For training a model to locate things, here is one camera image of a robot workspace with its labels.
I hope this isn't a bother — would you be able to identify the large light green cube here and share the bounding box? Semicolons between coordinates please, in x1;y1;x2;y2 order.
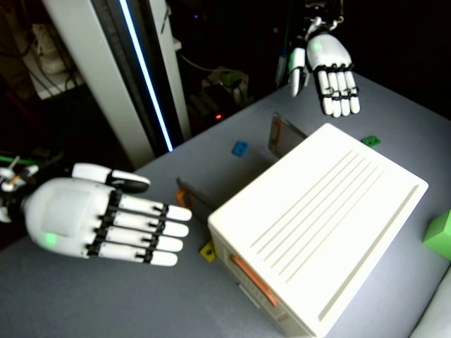
422;208;451;261

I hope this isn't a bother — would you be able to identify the blue light strip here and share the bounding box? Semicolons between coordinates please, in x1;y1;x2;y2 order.
118;0;175;153

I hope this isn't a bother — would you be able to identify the power strip with green plug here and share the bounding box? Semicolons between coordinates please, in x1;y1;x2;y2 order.
207;68;250;106

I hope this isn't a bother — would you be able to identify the grey table cloth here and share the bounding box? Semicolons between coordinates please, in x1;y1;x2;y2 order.
0;72;451;338

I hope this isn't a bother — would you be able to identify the dark device with red light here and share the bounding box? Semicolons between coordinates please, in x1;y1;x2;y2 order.
186;91;227;123

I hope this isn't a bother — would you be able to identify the white box with cables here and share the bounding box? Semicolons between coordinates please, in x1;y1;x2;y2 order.
23;24;85;101

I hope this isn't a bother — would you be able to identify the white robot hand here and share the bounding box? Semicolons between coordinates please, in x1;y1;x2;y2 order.
20;161;194;268
287;33;362;118

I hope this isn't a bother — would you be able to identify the white plastic box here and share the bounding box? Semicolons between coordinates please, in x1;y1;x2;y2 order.
206;122;430;338

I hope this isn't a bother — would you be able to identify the small yellow block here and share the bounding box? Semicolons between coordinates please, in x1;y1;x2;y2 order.
199;240;217;262

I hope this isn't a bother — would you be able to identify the white robot body column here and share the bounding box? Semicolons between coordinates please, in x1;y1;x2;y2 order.
44;0;193;170

